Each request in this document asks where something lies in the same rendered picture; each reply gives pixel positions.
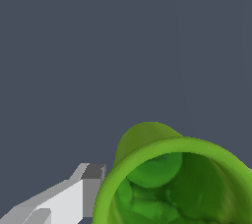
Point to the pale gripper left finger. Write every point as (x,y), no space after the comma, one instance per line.
(65,198)

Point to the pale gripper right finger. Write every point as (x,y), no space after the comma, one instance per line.
(250,170)

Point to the green cup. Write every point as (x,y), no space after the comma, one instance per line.
(170,188)

